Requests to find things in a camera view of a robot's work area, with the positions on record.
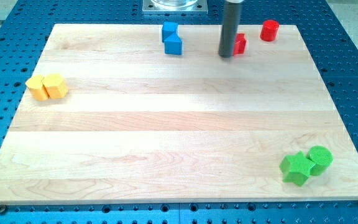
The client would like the blue triangular block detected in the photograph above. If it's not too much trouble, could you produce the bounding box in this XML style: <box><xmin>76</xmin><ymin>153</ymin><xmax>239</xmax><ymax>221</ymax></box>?
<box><xmin>164</xmin><ymin>33</ymin><xmax>182</xmax><ymax>55</ymax></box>

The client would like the light wooden board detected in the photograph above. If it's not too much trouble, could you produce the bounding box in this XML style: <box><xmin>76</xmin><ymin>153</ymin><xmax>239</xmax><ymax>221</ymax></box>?
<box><xmin>0</xmin><ymin>24</ymin><xmax>358</xmax><ymax>205</ymax></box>

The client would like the blue cube block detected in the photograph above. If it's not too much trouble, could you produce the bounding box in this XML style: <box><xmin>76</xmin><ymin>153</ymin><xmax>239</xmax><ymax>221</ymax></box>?
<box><xmin>161</xmin><ymin>21</ymin><xmax>178</xmax><ymax>42</ymax></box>

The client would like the red star block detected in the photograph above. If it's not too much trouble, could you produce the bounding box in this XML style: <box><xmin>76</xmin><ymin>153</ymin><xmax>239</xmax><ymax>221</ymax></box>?
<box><xmin>232</xmin><ymin>33</ymin><xmax>247</xmax><ymax>56</ymax></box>

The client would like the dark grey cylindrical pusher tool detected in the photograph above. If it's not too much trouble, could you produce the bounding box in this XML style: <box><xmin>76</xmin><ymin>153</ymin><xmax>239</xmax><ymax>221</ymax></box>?
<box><xmin>218</xmin><ymin>0</ymin><xmax>244</xmax><ymax>58</ymax></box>

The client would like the red cylinder block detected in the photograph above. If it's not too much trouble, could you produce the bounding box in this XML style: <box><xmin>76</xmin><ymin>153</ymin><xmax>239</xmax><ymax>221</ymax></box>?
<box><xmin>260</xmin><ymin>19</ymin><xmax>280</xmax><ymax>42</ymax></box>

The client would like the yellow hexagon block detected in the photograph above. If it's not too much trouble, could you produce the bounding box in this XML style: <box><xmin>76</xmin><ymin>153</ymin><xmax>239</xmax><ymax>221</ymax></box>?
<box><xmin>42</xmin><ymin>73</ymin><xmax>68</xmax><ymax>99</ymax></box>

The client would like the green star block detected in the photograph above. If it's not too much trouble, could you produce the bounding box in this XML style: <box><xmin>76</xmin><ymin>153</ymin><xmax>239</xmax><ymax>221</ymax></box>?
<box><xmin>279</xmin><ymin>151</ymin><xmax>316</xmax><ymax>187</ymax></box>

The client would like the yellow semicircle block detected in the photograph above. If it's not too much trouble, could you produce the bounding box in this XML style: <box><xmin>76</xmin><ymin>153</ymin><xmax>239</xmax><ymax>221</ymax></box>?
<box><xmin>25</xmin><ymin>75</ymin><xmax>49</xmax><ymax>101</ymax></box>

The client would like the green cylinder block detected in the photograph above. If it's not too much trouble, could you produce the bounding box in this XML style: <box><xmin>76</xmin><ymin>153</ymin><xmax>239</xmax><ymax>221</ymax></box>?
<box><xmin>306</xmin><ymin>146</ymin><xmax>333</xmax><ymax>176</ymax></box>

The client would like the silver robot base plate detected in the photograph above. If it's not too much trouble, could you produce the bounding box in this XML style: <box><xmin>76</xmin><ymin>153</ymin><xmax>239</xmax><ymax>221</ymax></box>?
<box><xmin>142</xmin><ymin>0</ymin><xmax>208</xmax><ymax>14</ymax></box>

